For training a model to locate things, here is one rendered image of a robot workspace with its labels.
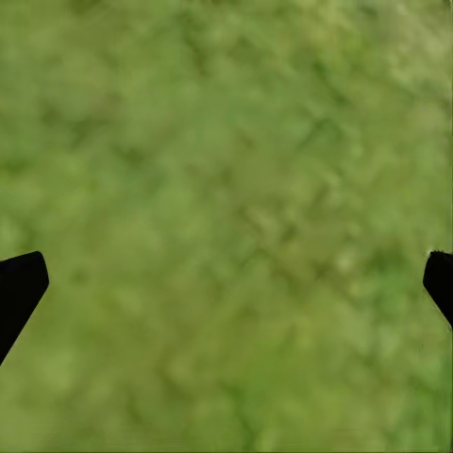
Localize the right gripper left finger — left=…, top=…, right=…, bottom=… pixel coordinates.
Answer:
left=0, top=251, right=49, bottom=364

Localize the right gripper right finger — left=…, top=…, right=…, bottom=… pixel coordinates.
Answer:
left=423, top=245, right=453, bottom=327

